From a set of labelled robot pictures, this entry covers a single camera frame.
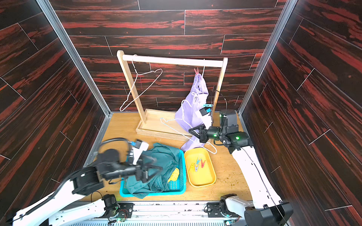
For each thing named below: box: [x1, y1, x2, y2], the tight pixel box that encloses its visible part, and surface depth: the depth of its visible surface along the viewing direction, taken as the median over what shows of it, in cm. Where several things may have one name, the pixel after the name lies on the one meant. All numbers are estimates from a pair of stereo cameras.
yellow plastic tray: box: [184, 147, 217, 188], surface depth 90 cm
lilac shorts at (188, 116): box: [174, 73, 213, 150], surface depth 84 cm
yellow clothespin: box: [189, 162, 197, 172], surface depth 90 cm
